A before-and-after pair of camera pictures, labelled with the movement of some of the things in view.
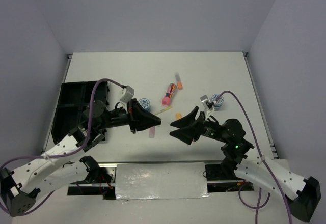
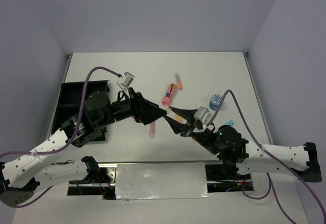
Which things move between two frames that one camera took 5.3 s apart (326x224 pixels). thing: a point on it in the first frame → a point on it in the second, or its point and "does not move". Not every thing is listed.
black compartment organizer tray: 74,98 does not move
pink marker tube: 171,89 does not move
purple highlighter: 152,132 does not move
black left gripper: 140,119 → 144,111
